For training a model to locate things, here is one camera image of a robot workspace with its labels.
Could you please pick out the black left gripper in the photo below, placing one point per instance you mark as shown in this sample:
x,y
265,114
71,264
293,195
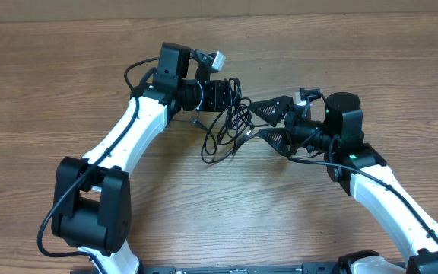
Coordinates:
x,y
216,87

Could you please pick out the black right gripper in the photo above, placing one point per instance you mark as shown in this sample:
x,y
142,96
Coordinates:
x,y
292,112

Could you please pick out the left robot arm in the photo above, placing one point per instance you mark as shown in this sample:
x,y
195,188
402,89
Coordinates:
x,y
92,208

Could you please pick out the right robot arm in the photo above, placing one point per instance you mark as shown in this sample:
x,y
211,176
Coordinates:
x,y
327,130

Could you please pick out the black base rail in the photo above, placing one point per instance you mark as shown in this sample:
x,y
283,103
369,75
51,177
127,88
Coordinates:
x,y
242,269

